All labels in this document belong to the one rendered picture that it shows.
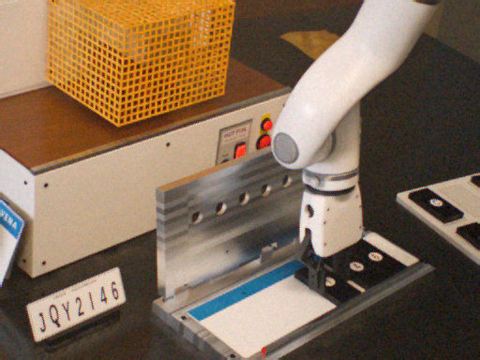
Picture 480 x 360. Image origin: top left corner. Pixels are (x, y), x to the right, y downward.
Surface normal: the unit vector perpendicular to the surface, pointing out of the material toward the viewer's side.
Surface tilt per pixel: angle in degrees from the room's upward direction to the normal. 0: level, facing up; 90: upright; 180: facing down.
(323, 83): 53
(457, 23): 90
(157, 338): 0
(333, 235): 78
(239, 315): 0
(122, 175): 90
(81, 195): 90
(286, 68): 0
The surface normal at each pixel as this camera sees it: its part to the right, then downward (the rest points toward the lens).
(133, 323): 0.12, -0.86
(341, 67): -0.17, -0.31
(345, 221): 0.70, 0.25
